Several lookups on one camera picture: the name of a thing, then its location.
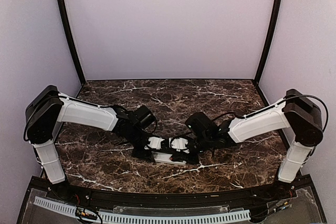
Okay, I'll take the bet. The white remote control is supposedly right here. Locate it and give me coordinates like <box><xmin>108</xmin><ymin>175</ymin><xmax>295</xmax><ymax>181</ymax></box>
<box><xmin>152</xmin><ymin>152</ymin><xmax>186</xmax><ymax>166</ymax></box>

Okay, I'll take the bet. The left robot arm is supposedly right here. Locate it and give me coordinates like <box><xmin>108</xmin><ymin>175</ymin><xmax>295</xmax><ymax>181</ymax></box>
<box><xmin>23</xmin><ymin>85</ymin><xmax>158</xmax><ymax>201</ymax></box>

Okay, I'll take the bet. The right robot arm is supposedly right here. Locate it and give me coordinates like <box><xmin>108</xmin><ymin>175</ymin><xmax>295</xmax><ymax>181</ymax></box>
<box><xmin>170</xmin><ymin>89</ymin><xmax>329</xmax><ymax>200</ymax></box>

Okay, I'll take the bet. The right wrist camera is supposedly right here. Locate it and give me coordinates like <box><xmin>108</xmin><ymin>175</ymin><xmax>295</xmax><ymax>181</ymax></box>
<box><xmin>169</xmin><ymin>137</ymin><xmax>190</xmax><ymax>153</ymax></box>

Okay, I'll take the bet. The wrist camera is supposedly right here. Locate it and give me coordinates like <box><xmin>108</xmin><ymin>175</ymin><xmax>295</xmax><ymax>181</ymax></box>
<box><xmin>169</xmin><ymin>137</ymin><xmax>190</xmax><ymax>153</ymax></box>
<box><xmin>146</xmin><ymin>136</ymin><xmax>169</xmax><ymax>150</ymax></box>

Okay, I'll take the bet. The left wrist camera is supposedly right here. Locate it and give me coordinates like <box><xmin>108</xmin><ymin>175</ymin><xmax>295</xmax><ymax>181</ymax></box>
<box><xmin>146</xmin><ymin>136</ymin><xmax>169</xmax><ymax>150</ymax></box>

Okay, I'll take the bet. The black front rail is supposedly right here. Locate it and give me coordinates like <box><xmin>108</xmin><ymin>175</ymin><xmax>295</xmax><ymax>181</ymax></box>
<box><xmin>57</xmin><ymin>185</ymin><xmax>280</xmax><ymax>209</ymax></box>

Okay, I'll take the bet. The white slotted cable duct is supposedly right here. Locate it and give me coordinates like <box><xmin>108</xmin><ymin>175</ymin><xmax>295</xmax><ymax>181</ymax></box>
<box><xmin>33</xmin><ymin>196</ymin><xmax>250</xmax><ymax>223</ymax></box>

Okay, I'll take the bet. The left black frame post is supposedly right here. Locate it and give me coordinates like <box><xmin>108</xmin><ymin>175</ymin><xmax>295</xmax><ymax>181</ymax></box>
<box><xmin>57</xmin><ymin>0</ymin><xmax>86</xmax><ymax>86</ymax></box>

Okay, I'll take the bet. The black frame post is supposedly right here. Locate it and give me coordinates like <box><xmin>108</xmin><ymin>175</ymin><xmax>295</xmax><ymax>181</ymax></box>
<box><xmin>254</xmin><ymin>0</ymin><xmax>281</xmax><ymax>86</ymax></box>
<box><xmin>57</xmin><ymin>0</ymin><xmax>86</xmax><ymax>86</ymax></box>

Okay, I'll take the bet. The right black frame post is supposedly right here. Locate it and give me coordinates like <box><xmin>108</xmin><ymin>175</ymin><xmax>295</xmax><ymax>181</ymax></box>
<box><xmin>254</xmin><ymin>0</ymin><xmax>281</xmax><ymax>86</ymax></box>

